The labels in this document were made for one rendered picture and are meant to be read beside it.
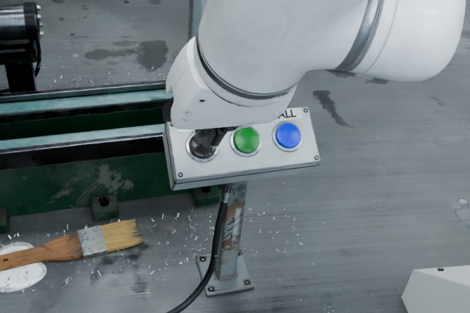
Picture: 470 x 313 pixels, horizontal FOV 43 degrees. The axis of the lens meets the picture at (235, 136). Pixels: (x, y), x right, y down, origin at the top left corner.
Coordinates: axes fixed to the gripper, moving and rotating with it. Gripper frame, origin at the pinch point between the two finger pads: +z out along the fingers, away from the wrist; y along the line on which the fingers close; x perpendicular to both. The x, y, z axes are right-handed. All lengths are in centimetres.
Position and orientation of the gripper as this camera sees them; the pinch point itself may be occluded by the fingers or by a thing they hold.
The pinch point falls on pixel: (211, 126)
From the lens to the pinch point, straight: 59.4
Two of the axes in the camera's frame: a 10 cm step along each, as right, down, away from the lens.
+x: 1.6, 9.4, -2.9
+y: -9.6, 0.9, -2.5
